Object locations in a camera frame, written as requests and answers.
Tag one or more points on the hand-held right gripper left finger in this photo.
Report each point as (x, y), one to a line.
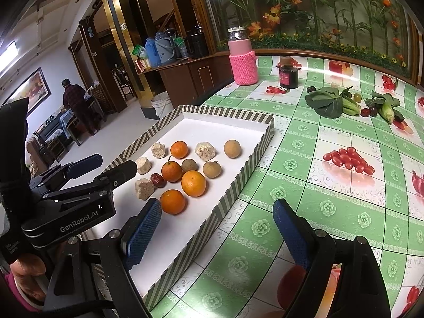
(142, 235)

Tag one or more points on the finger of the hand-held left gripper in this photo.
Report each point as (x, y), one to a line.
(86, 165)
(124, 170)

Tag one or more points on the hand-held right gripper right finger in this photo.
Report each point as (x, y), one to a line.
(291, 235)

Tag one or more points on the beige corn cob piece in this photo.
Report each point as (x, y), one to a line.
(144, 188)
(143, 165)
(205, 151)
(158, 149)

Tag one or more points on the red date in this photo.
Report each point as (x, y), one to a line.
(157, 180)

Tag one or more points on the striped cardboard box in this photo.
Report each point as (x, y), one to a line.
(185, 238)

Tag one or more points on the orange with stem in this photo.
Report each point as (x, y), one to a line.
(172, 172)

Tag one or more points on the person's left forearm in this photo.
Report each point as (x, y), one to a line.
(12, 294)

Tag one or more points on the person's left hand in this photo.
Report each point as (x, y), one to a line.
(28, 267)

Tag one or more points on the dark wooden bench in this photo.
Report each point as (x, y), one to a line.
(53, 135)

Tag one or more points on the white bucket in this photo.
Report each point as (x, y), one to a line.
(162, 105)

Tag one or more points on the wooden chair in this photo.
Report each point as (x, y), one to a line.
(124, 80)

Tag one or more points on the green packet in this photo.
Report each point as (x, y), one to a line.
(140, 53)

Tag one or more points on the wooden cabinet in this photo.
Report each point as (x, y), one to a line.
(195, 73)

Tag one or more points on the blue thermos jug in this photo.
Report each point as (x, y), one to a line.
(153, 53)

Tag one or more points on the grey-blue kettle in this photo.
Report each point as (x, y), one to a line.
(164, 49)

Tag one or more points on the dark green leafy vegetable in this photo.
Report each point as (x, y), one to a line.
(324, 101)

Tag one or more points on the ceiling light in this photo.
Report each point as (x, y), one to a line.
(8, 51)

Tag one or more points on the green cucumbers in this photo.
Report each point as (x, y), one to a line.
(351, 106)

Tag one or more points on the small red fruit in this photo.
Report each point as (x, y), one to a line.
(364, 112)

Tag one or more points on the black pot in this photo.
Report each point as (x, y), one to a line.
(197, 44)

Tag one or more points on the small dark plum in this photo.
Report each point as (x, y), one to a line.
(311, 89)

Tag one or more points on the small dark cherry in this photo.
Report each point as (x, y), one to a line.
(373, 110)

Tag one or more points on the green grape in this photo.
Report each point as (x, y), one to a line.
(357, 97)

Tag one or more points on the pink thermos with knit sleeve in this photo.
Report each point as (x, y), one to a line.
(243, 69)

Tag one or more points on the dark jar with red label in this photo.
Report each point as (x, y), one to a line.
(288, 78)

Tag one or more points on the dark eggplant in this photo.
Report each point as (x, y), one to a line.
(399, 116)

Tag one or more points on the artificial flower glass display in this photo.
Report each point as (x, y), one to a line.
(314, 16)

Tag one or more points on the framed wall picture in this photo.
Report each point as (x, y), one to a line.
(33, 87)

